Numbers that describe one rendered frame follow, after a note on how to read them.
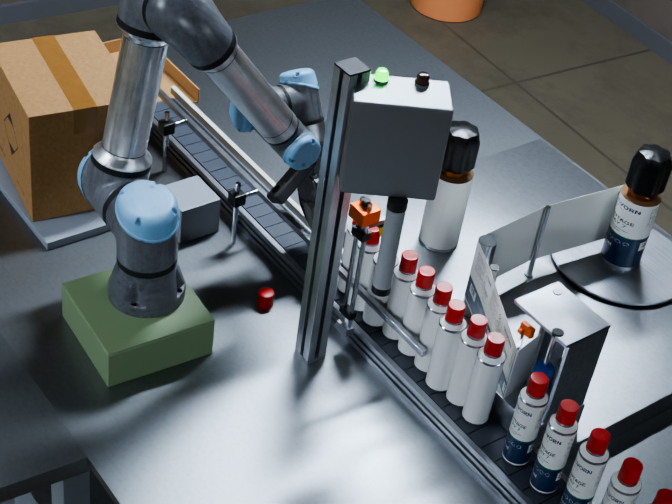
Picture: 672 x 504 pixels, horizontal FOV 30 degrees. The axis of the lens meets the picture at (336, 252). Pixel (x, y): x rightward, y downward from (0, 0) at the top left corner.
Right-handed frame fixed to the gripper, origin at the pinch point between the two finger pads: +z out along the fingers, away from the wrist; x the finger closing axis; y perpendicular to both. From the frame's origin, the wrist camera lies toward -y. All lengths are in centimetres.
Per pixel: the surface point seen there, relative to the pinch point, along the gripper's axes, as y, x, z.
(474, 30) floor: 218, 201, -6
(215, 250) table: -14.7, 19.7, 0.7
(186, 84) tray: 12, 69, -30
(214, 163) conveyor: -1.9, 36.6, -14.6
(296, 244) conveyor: -1.4, 7.5, 1.8
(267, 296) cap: -15.0, -0.1, 8.1
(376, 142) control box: -14, -48, -27
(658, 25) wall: 283, 158, 6
